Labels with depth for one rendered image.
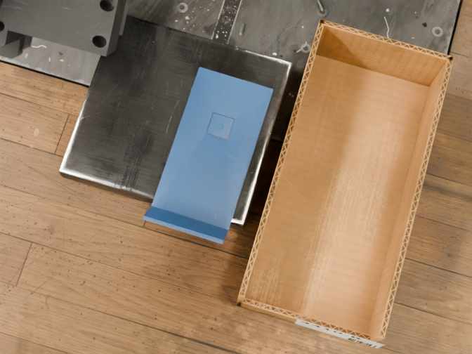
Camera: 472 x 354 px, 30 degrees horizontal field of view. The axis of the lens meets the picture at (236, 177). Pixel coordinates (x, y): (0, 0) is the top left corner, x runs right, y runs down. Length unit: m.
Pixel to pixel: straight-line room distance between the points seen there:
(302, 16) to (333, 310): 0.28
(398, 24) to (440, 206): 0.18
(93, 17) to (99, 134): 0.21
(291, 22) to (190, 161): 0.17
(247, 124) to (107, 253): 0.17
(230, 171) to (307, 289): 0.12
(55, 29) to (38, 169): 0.23
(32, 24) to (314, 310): 0.34
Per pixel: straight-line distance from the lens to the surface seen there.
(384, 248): 0.79
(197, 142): 0.78
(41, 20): 0.62
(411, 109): 0.83
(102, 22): 0.61
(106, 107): 0.80
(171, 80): 0.80
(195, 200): 0.77
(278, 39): 0.84
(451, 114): 0.84
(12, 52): 0.68
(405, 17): 0.87
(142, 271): 0.78
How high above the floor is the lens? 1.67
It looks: 75 degrees down
